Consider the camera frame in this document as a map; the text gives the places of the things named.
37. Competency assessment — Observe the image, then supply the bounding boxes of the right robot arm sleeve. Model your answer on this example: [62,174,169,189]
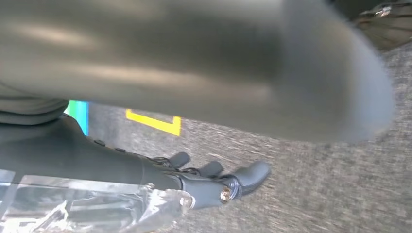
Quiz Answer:
[0,82,69,126]

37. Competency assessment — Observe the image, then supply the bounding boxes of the blue steel shelf rack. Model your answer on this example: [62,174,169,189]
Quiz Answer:
[64,100,89,136]

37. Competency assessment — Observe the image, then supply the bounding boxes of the yellow floor tape square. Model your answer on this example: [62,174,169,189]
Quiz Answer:
[125,108,182,137]

